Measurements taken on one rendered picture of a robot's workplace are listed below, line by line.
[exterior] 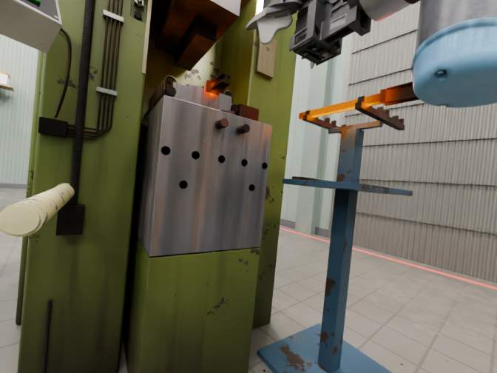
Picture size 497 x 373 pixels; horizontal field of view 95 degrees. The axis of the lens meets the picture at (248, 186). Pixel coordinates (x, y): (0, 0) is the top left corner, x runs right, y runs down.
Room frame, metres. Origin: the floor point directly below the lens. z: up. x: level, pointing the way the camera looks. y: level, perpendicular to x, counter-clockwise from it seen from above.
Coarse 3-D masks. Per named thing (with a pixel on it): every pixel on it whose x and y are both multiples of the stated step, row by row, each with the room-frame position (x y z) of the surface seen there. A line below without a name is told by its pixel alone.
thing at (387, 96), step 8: (392, 88) 0.66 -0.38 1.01; (400, 88) 0.64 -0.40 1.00; (408, 88) 0.63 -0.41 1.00; (368, 96) 0.71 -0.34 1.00; (376, 96) 0.69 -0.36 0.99; (384, 96) 0.66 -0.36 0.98; (392, 96) 0.66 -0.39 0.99; (400, 96) 0.64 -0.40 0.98; (408, 96) 0.63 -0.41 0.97; (336, 104) 0.80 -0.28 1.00; (344, 104) 0.77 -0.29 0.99; (352, 104) 0.75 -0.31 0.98; (368, 104) 0.72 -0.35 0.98; (376, 104) 0.71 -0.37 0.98; (392, 104) 0.67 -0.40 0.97; (304, 112) 0.91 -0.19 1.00; (312, 112) 0.87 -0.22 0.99; (320, 112) 0.84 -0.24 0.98; (328, 112) 0.83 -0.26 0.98; (336, 112) 0.82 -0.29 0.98
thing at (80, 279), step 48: (96, 0) 0.69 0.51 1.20; (144, 0) 0.79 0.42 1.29; (96, 48) 0.70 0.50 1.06; (48, 96) 0.64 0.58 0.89; (96, 96) 0.70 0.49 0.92; (48, 144) 0.65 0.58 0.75; (96, 144) 0.71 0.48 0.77; (96, 192) 0.72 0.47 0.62; (48, 240) 0.66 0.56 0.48; (96, 240) 0.72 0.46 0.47; (48, 288) 0.66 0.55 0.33; (96, 288) 0.73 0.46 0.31; (96, 336) 0.73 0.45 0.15
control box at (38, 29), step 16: (0, 0) 0.37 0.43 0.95; (16, 0) 0.38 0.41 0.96; (48, 0) 0.43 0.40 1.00; (0, 16) 0.39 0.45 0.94; (16, 16) 0.40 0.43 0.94; (32, 16) 0.40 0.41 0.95; (48, 16) 0.41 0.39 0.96; (0, 32) 0.41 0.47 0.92; (16, 32) 0.42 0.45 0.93; (32, 32) 0.42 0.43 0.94; (48, 32) 0.43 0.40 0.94; (48, 48) 0.46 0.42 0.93
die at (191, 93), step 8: (176, 88) 0.70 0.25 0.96; (184, 88) 0.71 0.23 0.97; (192, 88) 0.72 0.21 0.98; (200, 88) 0.74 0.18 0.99; (176, 96) 0.70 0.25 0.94; (184, 96) 0.71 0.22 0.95; (192, 96) 0.72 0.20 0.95; (200, 96) 0.74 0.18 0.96; (208, 96) 0.75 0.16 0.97; (216, 96) 0.77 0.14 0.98; (224, 96) 0.78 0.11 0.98; (200, 104) 0.74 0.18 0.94; (208, 104) 0.75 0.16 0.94; (216, 104) 0.77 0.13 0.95; (224, 104) 0.79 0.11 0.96
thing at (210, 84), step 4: (224, 72) 0.66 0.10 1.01; (220, 76) 0.68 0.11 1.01; (224, 76) 0.67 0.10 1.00; (228, 76) 0.68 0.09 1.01; (208, 80) 0.73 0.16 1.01; (212, 80) 0.72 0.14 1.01; (216, 80) 0.71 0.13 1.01; (220, 80) 0.69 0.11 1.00; (224, 80) 0.67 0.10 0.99; (208, 84) 0.73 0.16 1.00; (212, 84) 0.74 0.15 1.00; (216, 84) 0.69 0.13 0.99; (220, 84) 0.68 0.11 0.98; (224, 84) 0.68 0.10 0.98; (228, 84) 0.68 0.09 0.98; (208, 88) 0.73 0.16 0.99; (212, 88) 0.72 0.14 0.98; (216, 88) 0.71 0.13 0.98; (220, 88) 0.71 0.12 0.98; (224, 88) 0.71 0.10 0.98; (208, 92) 0.75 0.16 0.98; (212, 92) 0.74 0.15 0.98; (216, 92) 0.74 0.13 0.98
